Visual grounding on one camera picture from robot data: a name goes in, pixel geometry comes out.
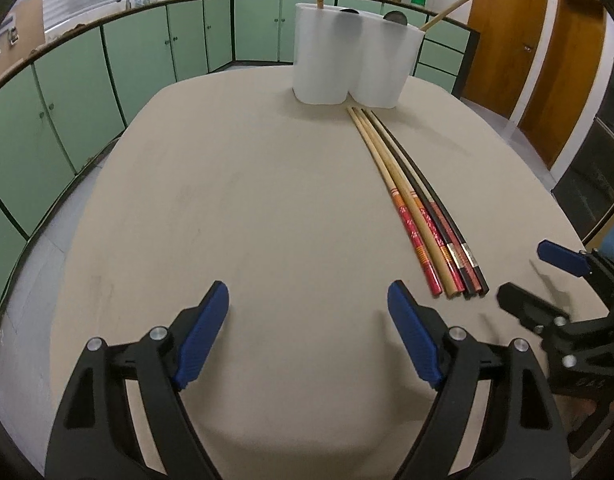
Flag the dark brown chopstick red handle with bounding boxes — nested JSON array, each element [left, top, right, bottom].
[[360, 107, 484, 299]]

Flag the black chopstick silver band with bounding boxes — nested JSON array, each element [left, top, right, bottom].
[[367, 108, 491, 297]]

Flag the bamboo chopstick red patterned handle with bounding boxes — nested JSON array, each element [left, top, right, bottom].
[[346, 106, 444, 297]]

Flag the bamboo chopstick plain tan handle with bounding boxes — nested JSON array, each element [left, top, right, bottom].
[[353, 107, 464, 298]]

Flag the tan chopstick brown handle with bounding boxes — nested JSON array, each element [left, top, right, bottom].
[[420, 0, 471, 34]]

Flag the shiny steel spoon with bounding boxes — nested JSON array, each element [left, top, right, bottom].
[[383, 10, 409, 27]]

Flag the green lower kitchen cabinets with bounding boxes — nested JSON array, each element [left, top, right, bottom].
[[0, 0, 482, 380]]

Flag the dark glass cabinet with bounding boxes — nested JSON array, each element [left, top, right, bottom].
[[552, 61, 614, 243]]

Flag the wooden door far right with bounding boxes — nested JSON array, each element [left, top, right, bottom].
[[519, 0, 607, 168]]

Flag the wooden door near cabinets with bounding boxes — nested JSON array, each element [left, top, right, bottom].
[[462, 0, 548, 118]]

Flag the white double utensil holder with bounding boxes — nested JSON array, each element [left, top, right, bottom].
[[293, 3, 425, 108]]

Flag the brown cardboard panel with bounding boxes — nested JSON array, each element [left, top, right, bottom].
[[0, 0, 45, 78]]

